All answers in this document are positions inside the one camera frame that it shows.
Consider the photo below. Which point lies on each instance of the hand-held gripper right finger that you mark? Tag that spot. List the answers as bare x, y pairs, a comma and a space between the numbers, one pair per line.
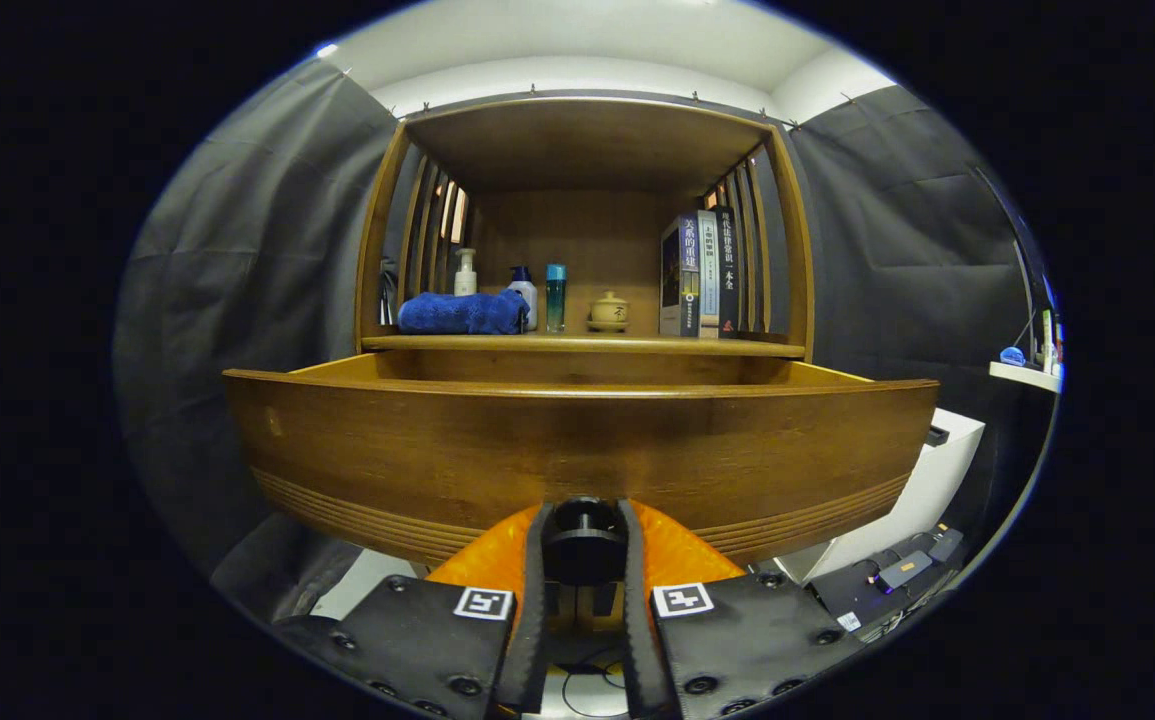
637, 640

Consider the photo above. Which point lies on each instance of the small ceiling light panel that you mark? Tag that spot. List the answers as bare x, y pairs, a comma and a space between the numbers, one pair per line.
327, 50

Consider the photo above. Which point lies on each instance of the white bottle blue cap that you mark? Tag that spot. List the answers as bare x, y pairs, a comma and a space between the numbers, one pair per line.
525, 295

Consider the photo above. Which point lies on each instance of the blue towel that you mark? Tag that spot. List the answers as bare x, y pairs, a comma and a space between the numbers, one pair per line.
462, 312

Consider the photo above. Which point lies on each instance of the black drawer knob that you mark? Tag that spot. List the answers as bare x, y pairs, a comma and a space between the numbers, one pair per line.
585, 540

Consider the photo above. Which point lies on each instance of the grey rectangular device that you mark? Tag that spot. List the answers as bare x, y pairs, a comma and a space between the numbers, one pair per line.
902, 571

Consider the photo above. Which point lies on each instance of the small blue object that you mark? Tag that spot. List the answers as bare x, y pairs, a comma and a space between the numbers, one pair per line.
1012, 356

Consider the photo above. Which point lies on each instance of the beige lidded tea cup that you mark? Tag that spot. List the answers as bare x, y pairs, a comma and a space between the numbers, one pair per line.
609, 312

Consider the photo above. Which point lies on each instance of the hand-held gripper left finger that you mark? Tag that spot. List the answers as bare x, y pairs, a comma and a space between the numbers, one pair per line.
534, 620

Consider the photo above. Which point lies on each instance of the white spine book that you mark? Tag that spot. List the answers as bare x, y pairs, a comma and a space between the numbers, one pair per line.
709, 275

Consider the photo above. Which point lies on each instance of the small black bracket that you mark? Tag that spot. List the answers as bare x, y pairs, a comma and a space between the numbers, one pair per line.
937, 435

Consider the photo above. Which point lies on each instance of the black electronic box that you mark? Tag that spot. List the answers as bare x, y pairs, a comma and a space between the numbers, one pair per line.
852, 605

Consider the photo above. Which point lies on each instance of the wooden countertop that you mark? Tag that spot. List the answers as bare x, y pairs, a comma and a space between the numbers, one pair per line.
587, 342

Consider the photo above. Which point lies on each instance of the dark cover book blue spine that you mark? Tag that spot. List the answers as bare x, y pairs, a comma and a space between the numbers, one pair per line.
679, 280

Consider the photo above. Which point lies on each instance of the black spine book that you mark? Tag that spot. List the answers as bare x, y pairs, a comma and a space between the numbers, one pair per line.
728, 270

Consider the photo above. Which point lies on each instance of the white desk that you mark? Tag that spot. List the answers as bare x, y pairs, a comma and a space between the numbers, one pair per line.
1027, 376

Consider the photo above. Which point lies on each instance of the wooden drawer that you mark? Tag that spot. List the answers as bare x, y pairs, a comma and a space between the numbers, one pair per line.
577, 440

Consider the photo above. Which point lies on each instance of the wooden cabinet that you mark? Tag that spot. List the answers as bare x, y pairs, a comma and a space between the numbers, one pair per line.
587, 150

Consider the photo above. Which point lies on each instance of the white pump bottle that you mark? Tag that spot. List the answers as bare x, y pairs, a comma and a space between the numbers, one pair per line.
465, 280

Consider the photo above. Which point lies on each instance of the teal bottle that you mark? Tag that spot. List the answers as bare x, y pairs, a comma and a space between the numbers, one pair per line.
556, 300

